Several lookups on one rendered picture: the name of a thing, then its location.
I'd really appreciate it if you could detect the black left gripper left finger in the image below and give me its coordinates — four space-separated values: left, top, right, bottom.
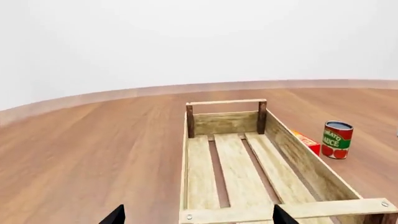
99 203 126 224

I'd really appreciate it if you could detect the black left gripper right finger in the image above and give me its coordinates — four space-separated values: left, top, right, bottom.
272 204 300 224

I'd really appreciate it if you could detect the wooden slatted tray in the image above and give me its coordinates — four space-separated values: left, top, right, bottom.
178 98 398 224

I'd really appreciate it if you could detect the red and yellow box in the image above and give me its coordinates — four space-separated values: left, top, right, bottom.
290 129 322 157

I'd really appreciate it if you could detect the tomato sauce can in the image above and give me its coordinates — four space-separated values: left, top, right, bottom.
320 120 354 160

